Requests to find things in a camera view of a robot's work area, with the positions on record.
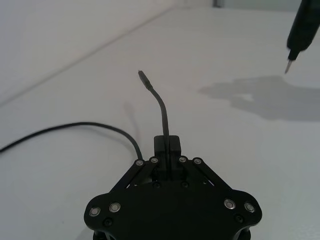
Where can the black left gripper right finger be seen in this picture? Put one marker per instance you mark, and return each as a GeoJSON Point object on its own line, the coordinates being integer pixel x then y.
{"type": "Point", "coordinates": [174, 150]}

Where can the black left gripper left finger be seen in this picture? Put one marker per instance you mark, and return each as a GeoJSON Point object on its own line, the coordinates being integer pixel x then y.
{"type": "Point", "coordinates": [160, 150]}

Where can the black pen-shaped tool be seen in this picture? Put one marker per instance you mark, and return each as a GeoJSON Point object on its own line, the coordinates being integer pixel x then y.
{"type": "Point", "coordinates": [302, 30]}

